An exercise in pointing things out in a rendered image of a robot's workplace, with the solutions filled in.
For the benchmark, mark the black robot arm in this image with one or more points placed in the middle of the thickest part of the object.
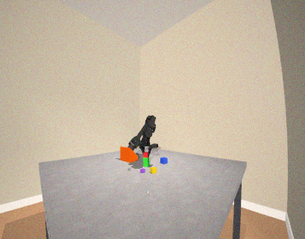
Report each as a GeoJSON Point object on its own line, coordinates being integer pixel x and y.
{"type": "Point", "coordinates": [146, 131]}

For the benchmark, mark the blue block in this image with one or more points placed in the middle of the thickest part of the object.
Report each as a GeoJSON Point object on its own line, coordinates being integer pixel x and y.
{"type": "Point", "coordinates": [164, 160]}

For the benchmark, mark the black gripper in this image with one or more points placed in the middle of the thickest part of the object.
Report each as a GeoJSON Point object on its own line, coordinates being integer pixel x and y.
{"type": "Point", "coordinates": [151, 146]}

